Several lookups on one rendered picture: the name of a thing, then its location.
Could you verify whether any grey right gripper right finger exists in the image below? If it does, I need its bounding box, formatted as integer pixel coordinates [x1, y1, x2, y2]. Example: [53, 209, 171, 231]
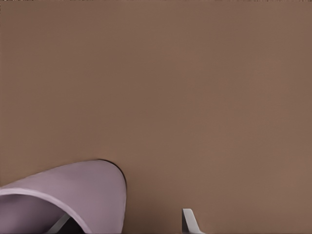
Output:
[181, 208, 206, 234]

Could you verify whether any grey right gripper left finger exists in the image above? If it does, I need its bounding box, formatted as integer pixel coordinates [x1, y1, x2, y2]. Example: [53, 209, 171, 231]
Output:
[46, 214, 72, 234]

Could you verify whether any purple cup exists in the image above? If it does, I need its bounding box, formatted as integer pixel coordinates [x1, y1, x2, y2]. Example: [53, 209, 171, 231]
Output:
[0, 159, 128, 234]

